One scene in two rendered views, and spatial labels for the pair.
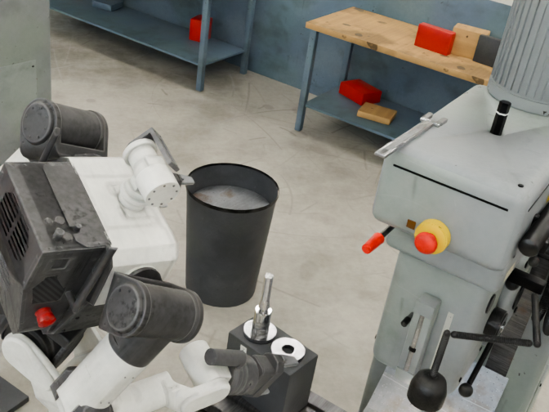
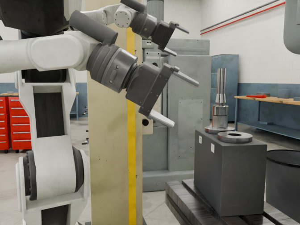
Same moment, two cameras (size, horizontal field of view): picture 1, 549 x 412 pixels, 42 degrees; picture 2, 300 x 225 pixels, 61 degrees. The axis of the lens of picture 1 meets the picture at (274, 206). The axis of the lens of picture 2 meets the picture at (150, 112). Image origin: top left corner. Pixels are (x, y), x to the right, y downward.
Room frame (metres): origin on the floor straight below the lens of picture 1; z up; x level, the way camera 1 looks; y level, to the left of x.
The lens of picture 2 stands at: (0.82, -0.42, 1.27)
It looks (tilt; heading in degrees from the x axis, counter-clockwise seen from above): 7 degrees down; 46
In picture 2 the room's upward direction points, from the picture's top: straight up
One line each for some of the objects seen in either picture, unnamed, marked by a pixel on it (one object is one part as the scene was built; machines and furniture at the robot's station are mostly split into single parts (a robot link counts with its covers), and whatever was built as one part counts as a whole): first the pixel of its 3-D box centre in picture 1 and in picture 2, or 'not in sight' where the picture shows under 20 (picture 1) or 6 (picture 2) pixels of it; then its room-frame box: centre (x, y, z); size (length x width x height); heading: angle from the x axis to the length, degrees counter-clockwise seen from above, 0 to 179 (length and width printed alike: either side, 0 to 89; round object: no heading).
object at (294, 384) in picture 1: (269, 367); (225, 164); (1.49, -0.05, 1.03); 0.22 x 0.12 x 0.20; 53
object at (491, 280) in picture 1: (473, 217); not in sight; (1.32, -0.41, 1.68); 0.34 x 0.24 x 0.10; 151
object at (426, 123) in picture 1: (410, 134); not in sight; (1.19, -0.22, 1.89); 0.24 x 0.04 x 0.01; 150
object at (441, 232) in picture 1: (432, 236); not in sight; (1.08, -0.28, 1.76); 0.06 x 0.02 x 0.06; 61
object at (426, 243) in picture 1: (426, 241); not in sight; (1.06, -0.27, 1.76); 0.04 x 0.03 x 0.04; 61
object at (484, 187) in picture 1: (487, 165); not in sight; (1.30, -0.40, 1.81); 0.47 x 0.26 x 0.16; 151
